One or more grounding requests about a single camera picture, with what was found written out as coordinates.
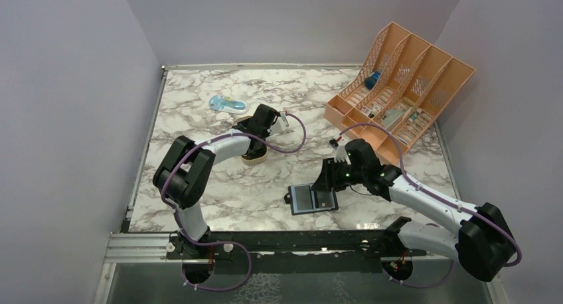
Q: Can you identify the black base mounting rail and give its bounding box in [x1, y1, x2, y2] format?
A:
[165, 230, 426, 275]

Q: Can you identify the black card holder wallet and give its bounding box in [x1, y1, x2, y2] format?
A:
[283, 184, 339, 216]

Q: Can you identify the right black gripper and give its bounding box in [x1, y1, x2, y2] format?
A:
[311, 157, 366, 192]

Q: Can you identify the gold oval tray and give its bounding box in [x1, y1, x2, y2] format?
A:
[240, 142, 268, 165]

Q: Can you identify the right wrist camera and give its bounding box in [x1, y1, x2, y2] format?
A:
[329, 136, 348, 163]

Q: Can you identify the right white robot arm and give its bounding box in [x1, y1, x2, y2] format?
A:
[312, 139, 517, 282]

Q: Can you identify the blue blister pack item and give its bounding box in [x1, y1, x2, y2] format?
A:
[208, 95, 249, 115]

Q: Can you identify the purple cable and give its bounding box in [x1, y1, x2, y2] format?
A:
[160, 112, 307, 292]
[339, 122, 523, 289]

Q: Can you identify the grey pouch in rack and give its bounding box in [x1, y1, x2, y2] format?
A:
[380, 109, 405, 131]

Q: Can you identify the small box in rack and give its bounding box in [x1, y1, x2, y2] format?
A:
[361, 104, 382, 118]

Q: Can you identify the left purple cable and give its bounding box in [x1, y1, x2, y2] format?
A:
[160, 112, 307, 292]

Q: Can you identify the black credit card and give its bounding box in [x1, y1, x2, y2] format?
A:
[315, 191, 336, 210]
[293, 185, 313, 211]

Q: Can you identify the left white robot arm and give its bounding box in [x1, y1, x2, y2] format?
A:
[152, 104, 288, 258]

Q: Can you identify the orange file organizer rack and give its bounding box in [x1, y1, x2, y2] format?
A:
[324, 22, 475, 164]

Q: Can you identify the blue round object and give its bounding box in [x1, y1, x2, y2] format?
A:
[364, 71, 381, 90]

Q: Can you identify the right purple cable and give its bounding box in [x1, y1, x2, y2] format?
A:
[339, 122, 523, 289]

